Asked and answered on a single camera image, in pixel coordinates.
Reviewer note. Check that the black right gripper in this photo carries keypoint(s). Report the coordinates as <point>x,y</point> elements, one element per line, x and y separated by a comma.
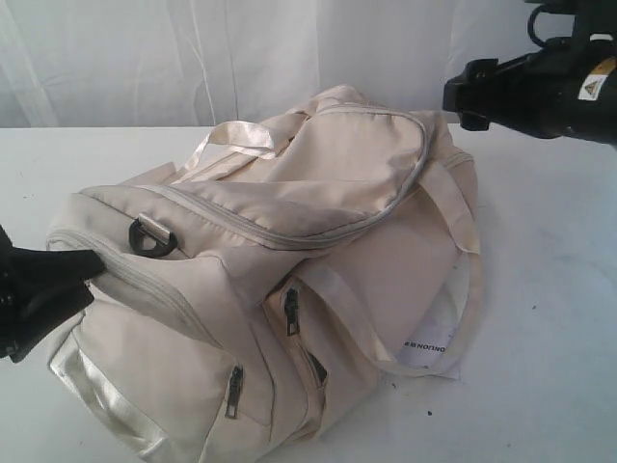
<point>557,92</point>

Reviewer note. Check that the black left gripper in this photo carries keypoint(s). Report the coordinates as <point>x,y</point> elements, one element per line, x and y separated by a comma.
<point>27,317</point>

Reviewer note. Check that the cream duffel bag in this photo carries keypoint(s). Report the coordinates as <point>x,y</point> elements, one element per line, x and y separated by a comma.
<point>254,296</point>

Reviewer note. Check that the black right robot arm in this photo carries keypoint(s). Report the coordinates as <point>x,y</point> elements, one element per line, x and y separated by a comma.
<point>557,24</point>

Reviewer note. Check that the white paper label sheet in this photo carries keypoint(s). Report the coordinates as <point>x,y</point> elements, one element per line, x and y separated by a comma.
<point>436,329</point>

